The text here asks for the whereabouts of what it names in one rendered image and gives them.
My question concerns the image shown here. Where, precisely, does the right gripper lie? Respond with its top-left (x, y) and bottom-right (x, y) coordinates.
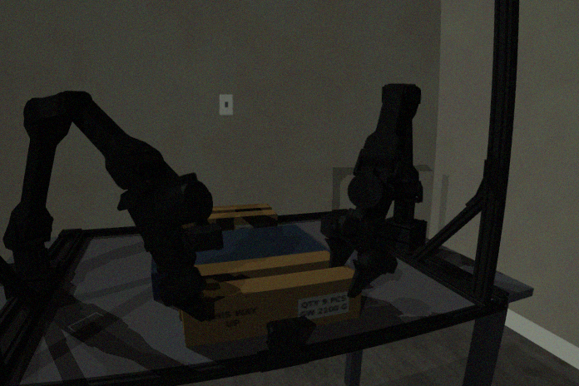
top-left (323, 207), bottom-right (398, 298)

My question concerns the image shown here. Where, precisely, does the brown cardboard carton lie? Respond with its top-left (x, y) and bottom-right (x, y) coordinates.
top-left (194, 250), bottom-right (330, 284)
top-left (207, 210), bottom-right (278, 230)
top-left (182, 265), bottom-right (362, 347)
top-left (211, 203), bottom-right (272, 214)

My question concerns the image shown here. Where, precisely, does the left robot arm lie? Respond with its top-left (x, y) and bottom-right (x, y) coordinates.
top-left (2, 91), bottom-right (224, 276)

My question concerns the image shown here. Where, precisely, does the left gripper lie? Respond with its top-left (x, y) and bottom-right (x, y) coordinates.
top-left (142, 226), bottom-right (207, 322)

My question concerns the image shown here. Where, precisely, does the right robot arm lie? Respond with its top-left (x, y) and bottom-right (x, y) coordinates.
top-left (320, 84), bottom-right (423, 241)

